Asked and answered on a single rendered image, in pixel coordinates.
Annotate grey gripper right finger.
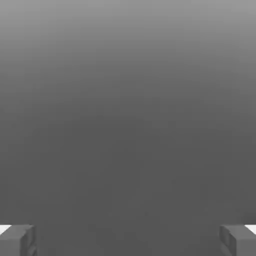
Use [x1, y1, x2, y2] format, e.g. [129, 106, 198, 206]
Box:
[219, 224, 256, 256]

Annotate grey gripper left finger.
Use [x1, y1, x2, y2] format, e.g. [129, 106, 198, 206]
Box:
[0, 224, 38, 256]

